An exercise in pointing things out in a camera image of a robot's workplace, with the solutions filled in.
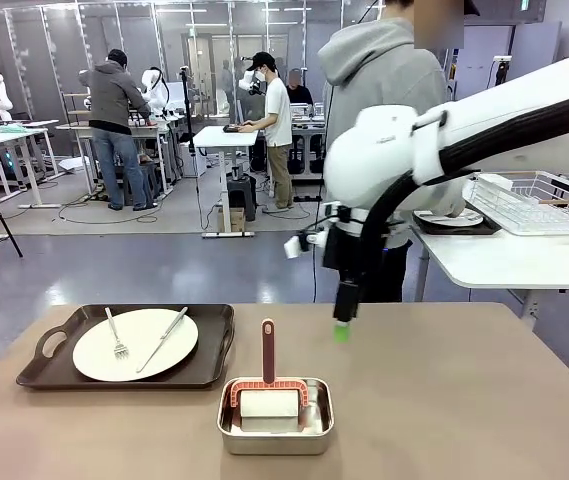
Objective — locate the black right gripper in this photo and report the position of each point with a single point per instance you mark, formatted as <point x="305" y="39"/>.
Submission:
<point x="335" y="247"/>

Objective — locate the silver knife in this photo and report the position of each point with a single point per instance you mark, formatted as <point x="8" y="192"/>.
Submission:
<point x="164" y="337"/>

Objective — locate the silver fork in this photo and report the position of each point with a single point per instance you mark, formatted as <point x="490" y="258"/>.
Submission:
<point x="116" y="337"/>

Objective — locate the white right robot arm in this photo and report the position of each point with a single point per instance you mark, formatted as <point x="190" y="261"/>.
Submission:
<point x="374" y="150"/>

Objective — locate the red lint roller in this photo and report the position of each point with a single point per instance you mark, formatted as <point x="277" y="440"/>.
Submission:
<point x="269" y="350"/>

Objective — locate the cardboard box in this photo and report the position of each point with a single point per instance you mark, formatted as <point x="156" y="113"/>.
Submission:
<point x="231" y="222"/>

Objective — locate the silver metal tin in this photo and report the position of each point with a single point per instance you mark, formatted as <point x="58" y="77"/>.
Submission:
<point x="274" y="445"/>

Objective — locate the white side table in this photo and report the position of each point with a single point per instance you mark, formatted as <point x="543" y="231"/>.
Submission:
<point x="514" y="260"/>

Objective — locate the person in white t-shirt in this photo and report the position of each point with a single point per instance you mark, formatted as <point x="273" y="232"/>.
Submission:
<point x="276" y="115"/>

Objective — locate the white standing desk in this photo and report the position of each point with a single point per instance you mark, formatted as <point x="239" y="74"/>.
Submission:
<point x="224" y="136"/>

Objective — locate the seated person in black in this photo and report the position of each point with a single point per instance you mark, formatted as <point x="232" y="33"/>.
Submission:
<point x="299" y="92"/>

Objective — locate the person in grey hoodie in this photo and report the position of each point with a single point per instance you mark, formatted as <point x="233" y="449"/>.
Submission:
<point x="379" y="70"/>

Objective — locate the white sheet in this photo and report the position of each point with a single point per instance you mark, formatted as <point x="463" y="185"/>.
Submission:
<point x="71" y="164"/>

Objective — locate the person in dark grey jacket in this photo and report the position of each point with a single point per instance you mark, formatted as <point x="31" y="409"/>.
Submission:
<point x="114" y="100"/>

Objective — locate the grey blue door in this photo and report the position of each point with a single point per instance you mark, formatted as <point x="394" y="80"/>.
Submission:
<point x="539" y="45"/>

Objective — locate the green exit sign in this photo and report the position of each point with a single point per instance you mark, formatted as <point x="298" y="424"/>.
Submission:
<point x="524" y="4"/>

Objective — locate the white background work table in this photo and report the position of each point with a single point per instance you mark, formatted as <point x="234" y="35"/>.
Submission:
<point x="14" y="134"/>

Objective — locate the green cloth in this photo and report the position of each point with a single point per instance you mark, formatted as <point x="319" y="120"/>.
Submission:
<point x="11" y="128"/>

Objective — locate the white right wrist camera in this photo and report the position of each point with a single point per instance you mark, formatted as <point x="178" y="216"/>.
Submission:
<point x="293" y="247"/>

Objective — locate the black camera tripod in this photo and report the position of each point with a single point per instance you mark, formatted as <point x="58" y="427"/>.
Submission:
<point x="190" y="110"/>

